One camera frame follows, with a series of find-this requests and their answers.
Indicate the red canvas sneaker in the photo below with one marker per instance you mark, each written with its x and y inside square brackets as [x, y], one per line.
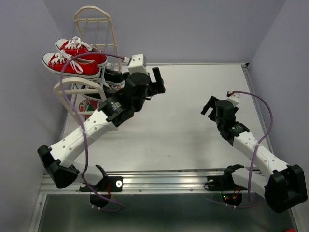
[76, 46]
[82, 68]

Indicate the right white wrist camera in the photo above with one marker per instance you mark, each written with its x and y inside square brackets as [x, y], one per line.
[234, 98]

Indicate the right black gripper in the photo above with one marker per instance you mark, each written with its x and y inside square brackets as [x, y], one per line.
[211, 103]

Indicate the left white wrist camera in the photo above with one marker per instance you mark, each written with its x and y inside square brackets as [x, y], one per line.
[136, 64]

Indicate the cream shoe shelf with metal rods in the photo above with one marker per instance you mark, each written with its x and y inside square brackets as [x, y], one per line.
[94, 26]

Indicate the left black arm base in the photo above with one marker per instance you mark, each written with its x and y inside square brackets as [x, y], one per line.
[106, 188]

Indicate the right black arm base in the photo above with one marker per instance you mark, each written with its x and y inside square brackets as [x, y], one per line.
[231, 192]

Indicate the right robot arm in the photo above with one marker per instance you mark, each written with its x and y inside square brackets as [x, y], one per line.
[283, 186]

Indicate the aluminium mounting rail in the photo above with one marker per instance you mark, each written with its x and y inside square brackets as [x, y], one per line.
[137, 183]

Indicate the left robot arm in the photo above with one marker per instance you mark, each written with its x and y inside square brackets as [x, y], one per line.
[59, 159]

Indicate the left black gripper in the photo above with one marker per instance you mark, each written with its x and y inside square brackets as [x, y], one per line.
[157, 87]

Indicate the black canvas sneaker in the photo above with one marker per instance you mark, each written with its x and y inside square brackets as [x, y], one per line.
[93, 96]
[114, 79]

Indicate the pink sandal with green strap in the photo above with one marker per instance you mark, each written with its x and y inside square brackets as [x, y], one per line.
[89, 106]

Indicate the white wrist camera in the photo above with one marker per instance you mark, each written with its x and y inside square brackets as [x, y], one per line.
[136, 64]
[234, 98]

